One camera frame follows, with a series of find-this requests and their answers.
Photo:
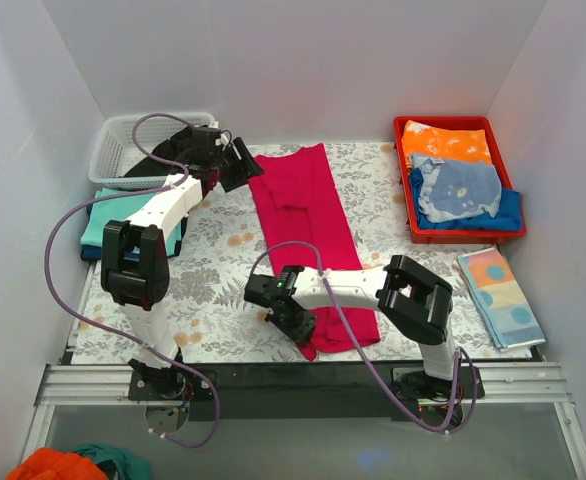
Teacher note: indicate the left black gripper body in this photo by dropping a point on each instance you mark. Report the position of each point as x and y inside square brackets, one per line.
[243, 163]

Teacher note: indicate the orange patterned shirt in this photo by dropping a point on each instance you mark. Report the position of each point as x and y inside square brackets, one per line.
[463, 145]

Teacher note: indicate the light blue patterned shirt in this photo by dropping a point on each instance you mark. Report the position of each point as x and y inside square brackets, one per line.
[453, 189]

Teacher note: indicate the orange cloth bottom corner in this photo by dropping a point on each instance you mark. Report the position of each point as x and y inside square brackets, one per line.
[46, 463]

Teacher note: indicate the white plastic basket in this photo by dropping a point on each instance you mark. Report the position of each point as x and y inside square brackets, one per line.
[115, 153]

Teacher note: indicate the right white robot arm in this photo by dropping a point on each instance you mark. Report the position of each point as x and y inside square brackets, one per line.
[411, 298]

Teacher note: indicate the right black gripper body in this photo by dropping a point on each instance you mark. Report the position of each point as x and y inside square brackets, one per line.
[293, 324]

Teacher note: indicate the floral table mat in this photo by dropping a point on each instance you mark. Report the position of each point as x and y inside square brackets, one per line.
[208, 316]

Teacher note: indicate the magenta t shirt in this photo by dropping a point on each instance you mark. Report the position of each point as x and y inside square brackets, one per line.
[296, 200]

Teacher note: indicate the folded dark blue shirt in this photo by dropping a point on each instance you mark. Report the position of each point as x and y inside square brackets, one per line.
[90, 252]

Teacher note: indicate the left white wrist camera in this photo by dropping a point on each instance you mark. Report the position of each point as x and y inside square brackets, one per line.
[222, 137]

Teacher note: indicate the folded colourful patterned shirt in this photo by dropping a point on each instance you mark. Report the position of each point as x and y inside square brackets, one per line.
[499, 300]

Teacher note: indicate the aluminium frame rail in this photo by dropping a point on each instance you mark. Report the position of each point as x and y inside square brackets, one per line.
[503, 382]

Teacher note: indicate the teal cloth bottom corner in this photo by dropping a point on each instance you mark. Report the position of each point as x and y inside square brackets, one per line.
[115, 462]

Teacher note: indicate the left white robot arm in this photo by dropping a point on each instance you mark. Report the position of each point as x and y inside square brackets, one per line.
[135, 268]

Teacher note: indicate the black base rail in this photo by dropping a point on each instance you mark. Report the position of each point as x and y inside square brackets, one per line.
[299, 390]

